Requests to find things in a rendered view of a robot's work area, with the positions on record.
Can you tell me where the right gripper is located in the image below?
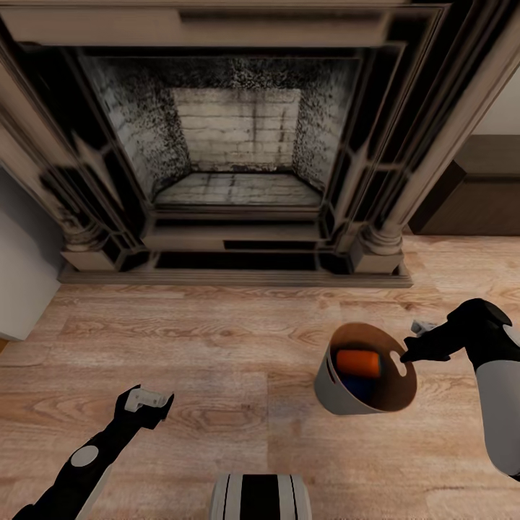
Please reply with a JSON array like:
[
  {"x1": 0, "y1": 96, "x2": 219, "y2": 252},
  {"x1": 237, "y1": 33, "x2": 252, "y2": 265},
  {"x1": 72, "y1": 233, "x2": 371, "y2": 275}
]
[{"x1": 400, "y1": 327, "x2": 459, "y2": 363}]

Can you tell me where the trash can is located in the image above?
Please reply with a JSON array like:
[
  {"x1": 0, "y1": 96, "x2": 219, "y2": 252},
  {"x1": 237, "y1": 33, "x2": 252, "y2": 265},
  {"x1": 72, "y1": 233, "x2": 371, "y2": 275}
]
[{"x1": 314, "y1": 322, "x2": 417, "y2": 415}]

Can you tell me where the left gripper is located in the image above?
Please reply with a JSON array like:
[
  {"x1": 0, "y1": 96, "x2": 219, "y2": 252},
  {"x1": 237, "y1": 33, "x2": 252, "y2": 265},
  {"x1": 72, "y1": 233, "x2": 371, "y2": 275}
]
[{"x1": 110, "y1": 390, "x2": 174, "y2": 442}]

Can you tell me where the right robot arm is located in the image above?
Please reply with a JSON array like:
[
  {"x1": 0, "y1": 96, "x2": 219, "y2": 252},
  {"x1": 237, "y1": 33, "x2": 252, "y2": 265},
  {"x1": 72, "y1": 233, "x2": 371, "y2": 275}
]
[{"x1": 400, "y1": 298, "x2": 520, "y2": 482}]

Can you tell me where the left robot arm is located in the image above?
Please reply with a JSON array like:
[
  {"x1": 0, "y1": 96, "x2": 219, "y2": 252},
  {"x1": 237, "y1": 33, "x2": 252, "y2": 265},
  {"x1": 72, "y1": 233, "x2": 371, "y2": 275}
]
[{"x1": 12, "y1": 387, "x2": 174, "y2": 520}]

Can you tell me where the robot trunk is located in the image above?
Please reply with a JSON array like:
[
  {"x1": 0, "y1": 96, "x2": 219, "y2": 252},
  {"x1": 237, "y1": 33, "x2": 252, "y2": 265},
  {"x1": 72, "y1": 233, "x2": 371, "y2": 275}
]
[{"x1": 208, "y1": 474, "x2": 312, "y2": 520}]

